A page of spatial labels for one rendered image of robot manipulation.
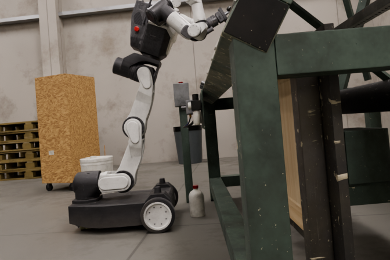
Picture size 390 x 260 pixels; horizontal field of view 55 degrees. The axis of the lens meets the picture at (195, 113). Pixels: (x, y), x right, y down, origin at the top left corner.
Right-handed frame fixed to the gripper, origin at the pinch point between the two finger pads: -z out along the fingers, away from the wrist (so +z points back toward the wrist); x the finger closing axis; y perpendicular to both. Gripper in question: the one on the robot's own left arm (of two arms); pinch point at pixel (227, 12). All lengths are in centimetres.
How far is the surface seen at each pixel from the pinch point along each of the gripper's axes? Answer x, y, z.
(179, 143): 75, -285, 100
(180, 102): 40, -2, 67
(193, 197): 100, 41, 93
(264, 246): 89, 206, 70
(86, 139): 12, -135, 178
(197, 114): 56, 59, 63
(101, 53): -127, -361, 138
